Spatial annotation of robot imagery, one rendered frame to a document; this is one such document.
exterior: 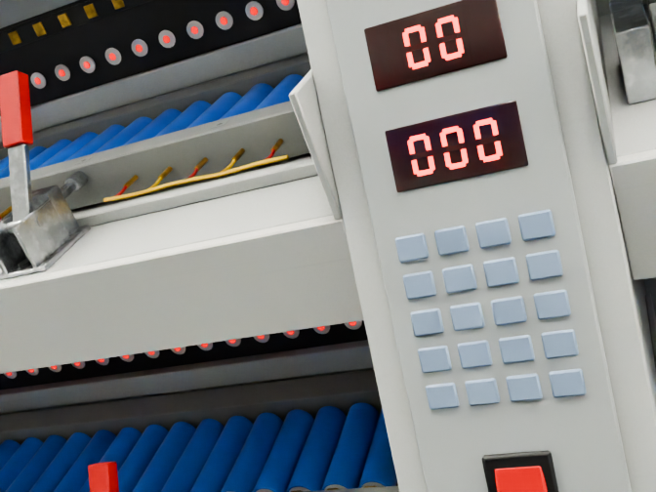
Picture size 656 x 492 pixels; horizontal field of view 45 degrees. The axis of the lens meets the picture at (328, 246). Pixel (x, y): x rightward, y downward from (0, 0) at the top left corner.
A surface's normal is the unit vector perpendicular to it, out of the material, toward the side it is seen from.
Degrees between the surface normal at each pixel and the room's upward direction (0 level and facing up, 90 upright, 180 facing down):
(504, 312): 90
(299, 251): 112
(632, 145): 23
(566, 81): 90
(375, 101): 90
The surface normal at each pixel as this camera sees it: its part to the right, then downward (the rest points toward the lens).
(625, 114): -0.33, -0.85
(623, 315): -0.36, 0.12
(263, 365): -0.25, 0.49
